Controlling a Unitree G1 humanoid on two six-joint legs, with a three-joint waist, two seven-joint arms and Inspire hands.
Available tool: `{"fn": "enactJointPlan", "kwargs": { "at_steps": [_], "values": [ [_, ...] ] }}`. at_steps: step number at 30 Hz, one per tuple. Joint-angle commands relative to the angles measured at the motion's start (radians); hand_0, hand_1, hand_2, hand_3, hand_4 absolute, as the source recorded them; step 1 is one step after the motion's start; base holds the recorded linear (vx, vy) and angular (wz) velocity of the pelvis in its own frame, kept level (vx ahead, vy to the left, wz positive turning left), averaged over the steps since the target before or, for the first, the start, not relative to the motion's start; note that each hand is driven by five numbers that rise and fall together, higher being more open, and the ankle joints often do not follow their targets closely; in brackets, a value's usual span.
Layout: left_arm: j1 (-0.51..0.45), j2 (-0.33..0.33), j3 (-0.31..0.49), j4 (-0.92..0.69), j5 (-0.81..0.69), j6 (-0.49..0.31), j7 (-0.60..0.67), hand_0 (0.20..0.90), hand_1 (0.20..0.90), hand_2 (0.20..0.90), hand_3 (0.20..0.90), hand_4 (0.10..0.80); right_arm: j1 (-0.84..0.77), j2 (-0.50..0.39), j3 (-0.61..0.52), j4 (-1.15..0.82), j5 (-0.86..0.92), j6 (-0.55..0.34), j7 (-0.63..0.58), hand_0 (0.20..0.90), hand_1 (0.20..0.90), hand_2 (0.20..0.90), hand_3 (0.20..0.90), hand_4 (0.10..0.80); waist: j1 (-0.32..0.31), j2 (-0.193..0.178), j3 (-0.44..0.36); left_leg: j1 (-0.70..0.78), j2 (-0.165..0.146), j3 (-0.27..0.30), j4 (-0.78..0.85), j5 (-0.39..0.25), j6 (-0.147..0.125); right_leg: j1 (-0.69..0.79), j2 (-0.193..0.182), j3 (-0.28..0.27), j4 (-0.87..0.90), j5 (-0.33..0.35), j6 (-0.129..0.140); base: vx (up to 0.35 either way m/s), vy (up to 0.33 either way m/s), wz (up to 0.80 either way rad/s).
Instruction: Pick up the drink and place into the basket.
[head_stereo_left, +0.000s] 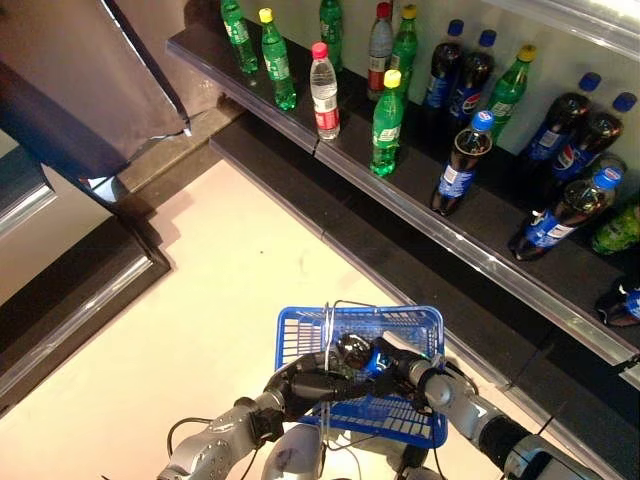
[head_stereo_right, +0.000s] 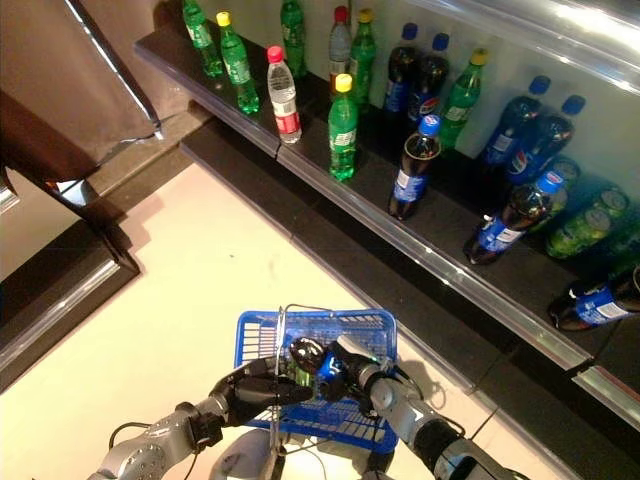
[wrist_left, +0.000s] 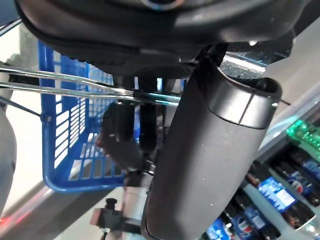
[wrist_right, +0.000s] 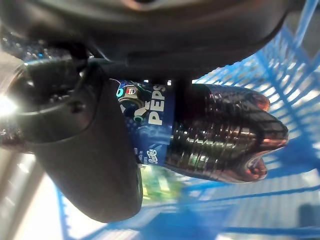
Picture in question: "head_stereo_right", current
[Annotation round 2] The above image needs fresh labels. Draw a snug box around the grey shelf board clear rail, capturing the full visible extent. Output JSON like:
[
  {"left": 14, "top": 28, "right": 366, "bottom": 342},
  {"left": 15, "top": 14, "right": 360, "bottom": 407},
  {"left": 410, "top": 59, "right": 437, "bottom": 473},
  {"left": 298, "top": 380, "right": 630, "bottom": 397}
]
[{"left": 399, "top": 0, "right": 640, "bottom": 96}]

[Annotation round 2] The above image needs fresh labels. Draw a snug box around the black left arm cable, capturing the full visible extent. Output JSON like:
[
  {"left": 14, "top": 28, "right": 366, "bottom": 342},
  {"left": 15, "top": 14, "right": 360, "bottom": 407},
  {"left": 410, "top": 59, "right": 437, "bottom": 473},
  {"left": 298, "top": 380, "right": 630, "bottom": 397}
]
[{"left": 107, "top": 421, "right": 154, "bottom": 451}]

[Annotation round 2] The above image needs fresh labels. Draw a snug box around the brown panel cover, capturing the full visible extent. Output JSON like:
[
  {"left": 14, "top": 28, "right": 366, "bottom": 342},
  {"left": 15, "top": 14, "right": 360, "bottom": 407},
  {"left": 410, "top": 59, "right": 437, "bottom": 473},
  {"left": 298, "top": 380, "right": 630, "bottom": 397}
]
[{"left": 0, "top": 0, "right": 169, "bottom": 186}]

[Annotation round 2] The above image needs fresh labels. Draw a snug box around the display cabinet black base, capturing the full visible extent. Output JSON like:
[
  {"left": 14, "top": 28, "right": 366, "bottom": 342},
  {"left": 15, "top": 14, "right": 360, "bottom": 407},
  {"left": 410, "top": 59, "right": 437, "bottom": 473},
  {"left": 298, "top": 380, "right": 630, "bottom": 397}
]
[{"left": 0, "top": 164, "right": 142, "bottom": 396}]

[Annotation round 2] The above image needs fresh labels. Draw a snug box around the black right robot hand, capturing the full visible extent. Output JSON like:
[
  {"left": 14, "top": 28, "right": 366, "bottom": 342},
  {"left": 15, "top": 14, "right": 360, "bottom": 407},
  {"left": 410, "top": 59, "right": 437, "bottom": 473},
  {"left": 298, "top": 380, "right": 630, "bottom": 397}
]
[{"left": 319, "top": 333, "right": 396, "bottom": 417}]

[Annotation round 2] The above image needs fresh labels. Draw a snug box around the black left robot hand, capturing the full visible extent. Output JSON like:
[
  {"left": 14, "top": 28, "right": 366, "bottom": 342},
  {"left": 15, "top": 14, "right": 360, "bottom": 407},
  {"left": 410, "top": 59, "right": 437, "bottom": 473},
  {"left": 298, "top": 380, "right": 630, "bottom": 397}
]
[{"left": 209, "top": 357, "right": 316, "bottom": 429}]

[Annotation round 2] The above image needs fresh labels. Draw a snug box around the blue plastic shopping basket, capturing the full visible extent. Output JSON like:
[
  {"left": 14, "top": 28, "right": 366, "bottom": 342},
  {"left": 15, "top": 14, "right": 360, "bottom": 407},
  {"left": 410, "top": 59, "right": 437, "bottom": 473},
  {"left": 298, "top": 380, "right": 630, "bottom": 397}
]
[{"left": 234, "top": 302, "right": 400, "bottom": 456}]

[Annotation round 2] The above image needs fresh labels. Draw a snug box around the silver left robot leg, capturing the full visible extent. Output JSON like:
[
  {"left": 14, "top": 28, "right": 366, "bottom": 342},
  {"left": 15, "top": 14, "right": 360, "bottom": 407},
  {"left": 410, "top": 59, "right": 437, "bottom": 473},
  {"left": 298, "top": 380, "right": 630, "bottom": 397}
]
[{"left": 208, "top": 429, "right": 301, "bottom": 480}]

